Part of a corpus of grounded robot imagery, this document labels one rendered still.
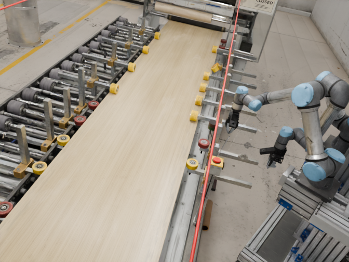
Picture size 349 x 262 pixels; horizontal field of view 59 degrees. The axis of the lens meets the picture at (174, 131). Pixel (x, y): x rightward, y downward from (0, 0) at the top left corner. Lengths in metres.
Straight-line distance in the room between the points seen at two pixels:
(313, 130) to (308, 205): 0.55
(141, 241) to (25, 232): 0.55
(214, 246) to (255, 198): 0.77
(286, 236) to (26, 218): 1.99
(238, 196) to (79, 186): 1.85
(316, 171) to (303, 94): 0.42
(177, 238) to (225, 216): 1.10
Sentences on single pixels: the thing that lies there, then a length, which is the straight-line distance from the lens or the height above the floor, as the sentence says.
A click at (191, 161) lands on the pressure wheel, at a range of 2.05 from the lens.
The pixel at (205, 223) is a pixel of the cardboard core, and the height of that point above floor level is 0.08.
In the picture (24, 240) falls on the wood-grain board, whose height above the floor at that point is 0.90.
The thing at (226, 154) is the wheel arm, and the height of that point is 0.86.
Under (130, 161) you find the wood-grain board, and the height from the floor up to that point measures 0.90.
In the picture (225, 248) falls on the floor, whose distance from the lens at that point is 2.83.
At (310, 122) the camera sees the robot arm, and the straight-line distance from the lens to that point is 1.80.
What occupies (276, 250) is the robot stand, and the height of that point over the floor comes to 0.21.
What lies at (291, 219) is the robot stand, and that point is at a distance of 2.99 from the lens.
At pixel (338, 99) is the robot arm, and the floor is 1.48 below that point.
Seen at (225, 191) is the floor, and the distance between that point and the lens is 3.24.
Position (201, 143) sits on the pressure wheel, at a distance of 2.23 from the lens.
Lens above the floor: 2.26
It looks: 36 degrees down
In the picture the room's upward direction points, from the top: 11 degrees clockwise
